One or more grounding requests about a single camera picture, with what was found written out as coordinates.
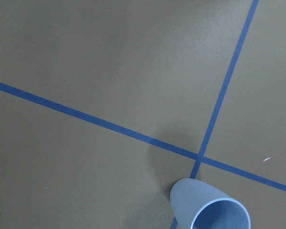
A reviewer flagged light blue plastic cup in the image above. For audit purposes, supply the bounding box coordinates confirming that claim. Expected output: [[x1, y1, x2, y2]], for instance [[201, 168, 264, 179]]
[[170, 178, 251, 229]]

